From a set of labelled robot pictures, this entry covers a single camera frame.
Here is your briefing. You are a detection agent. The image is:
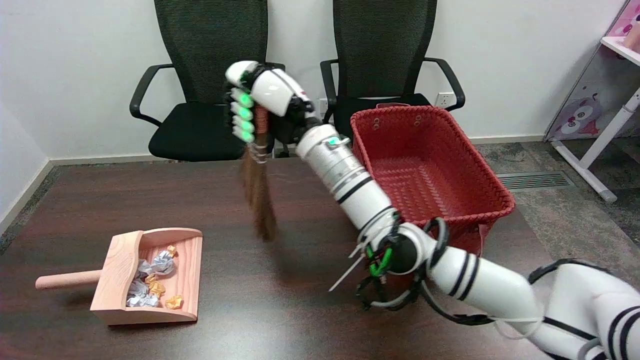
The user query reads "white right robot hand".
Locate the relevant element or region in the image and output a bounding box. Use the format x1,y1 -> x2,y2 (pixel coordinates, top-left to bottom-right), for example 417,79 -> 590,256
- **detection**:
224,60 -> 321,146

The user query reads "small brown straw broom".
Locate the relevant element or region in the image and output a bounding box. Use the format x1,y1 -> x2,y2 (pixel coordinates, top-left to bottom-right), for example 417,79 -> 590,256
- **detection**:
241,105 -> 278,243

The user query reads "red woven plastic basket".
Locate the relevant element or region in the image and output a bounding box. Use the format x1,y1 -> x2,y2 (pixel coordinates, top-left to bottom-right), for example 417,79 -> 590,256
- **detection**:
350,103 -> 516,281

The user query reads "black mesh office chair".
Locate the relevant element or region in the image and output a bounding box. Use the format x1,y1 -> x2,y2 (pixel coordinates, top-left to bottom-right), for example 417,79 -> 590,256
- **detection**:
320,0 -> 466,137
129,0 -> 289,162

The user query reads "crumpled silver paper ball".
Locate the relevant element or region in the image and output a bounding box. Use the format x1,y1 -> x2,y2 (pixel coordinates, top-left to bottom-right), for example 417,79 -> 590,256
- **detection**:
138,251 -> 177,279
126,278 -> 160,308

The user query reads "metal floor vent grille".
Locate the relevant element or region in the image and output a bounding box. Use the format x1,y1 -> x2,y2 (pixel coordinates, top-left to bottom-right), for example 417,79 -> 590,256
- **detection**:
496,171 -> 576,192

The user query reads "white desk with pink panel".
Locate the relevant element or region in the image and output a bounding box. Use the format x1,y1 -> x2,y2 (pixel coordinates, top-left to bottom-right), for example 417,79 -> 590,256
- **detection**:
544,0 -> 640,203

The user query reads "wooden dustpan with handle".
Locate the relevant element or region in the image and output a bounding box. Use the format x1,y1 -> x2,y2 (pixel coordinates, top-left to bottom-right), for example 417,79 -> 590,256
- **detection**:
35,228 -> 204,326

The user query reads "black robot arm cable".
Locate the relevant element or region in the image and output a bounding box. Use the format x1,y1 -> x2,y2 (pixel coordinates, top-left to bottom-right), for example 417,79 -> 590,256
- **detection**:
356,216 -> 616,327

